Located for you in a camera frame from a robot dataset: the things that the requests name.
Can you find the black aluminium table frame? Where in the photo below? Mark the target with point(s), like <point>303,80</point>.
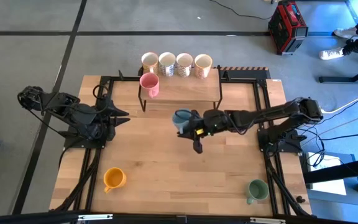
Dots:
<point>123,77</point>

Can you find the blue patterned white mug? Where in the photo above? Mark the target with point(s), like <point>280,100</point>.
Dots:
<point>167,59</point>

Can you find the red black power station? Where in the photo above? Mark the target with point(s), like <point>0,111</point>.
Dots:
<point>287,28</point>

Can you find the black table beam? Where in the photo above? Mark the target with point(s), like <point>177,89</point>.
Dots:
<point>340,170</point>

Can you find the silver metal bracket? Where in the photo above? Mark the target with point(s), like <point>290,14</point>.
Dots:
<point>95,216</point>
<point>267,220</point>

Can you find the black desk foot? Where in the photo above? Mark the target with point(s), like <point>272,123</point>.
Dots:
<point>337,79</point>

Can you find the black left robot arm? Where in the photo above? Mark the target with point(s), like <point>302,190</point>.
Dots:
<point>73,113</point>

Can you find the person's white shoe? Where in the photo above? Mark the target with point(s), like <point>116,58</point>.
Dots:
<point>345,32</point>
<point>330,53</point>

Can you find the plain yellow mug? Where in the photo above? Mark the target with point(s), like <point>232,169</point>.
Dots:
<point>114,178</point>

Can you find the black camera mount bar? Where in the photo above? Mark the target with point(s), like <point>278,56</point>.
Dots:
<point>26,217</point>

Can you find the plain pink mug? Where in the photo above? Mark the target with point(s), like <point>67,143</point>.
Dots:
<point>148,81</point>

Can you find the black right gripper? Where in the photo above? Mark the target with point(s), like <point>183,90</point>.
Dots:
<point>213,123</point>

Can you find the orange patterned white mug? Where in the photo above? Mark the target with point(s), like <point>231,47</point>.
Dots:
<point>203,61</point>

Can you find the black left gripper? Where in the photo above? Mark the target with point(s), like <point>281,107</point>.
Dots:
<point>104,109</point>

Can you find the plain green mug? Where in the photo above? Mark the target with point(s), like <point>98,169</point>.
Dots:
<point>257,189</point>

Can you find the red floral patterned mug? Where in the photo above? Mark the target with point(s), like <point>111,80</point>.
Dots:
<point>184,59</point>

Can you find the wooden shelf with black legs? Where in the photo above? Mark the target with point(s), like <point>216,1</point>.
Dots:
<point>191,90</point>

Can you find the small black knob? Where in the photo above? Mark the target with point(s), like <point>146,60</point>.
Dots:
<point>300,199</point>

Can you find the yellow patterned white mug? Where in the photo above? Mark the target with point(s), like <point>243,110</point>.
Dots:
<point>149,59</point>

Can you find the light blue faceted mug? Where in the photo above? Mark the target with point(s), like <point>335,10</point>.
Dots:
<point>180,118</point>

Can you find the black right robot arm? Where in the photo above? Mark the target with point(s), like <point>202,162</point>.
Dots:
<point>275,112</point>

